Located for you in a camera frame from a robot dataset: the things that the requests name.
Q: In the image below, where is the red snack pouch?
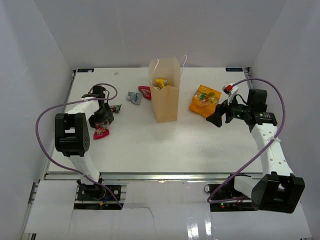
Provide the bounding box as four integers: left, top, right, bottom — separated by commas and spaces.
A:
138, 86, 152, 100

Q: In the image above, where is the silver blue snack packet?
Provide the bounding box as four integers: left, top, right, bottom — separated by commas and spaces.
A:
126, 91, 142, 105

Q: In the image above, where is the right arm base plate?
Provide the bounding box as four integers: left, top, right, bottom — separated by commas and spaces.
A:
209, 179, 255, 213

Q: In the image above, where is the orange gummy candy bag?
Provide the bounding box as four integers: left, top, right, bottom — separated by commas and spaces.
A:
189, 85, 222, 118

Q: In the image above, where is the right blue table label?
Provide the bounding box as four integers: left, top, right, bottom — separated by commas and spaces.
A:
225, 67, 243, 72

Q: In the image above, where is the aluminium table edge rail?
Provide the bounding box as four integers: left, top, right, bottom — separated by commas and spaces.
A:
44, 171, 283, 182

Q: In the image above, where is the left blue table label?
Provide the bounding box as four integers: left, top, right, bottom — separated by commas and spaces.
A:
76, 68, 95, 73

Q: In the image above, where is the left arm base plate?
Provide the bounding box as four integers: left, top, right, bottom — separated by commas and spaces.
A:
73, 184, 124, 211

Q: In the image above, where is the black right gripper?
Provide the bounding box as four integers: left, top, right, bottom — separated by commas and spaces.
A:
206, 93, 252, 128

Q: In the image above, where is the yellow snack bar wrapper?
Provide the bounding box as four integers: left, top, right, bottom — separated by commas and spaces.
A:
153, 78, 167, 90

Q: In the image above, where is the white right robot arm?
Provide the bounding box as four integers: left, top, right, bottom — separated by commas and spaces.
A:
206, 85, 305, 214

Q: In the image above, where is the red candy bag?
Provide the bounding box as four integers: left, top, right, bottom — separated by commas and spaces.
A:
93, 121, 110, 140

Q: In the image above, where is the purple candy bar wrapper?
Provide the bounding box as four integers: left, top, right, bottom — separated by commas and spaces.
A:
110, 104, 122, 114

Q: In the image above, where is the brown paper bag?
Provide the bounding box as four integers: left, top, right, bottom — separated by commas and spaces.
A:
148, 55, 188, 123

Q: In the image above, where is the blue table label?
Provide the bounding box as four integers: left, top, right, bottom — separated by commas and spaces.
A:
76, 68, 95, 73
225, 67, 243, 72

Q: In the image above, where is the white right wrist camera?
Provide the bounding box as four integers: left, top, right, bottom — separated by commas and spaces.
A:
222, 83, 239, 105

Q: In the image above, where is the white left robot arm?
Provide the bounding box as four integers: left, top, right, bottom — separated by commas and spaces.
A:
54, 84, 114, 200

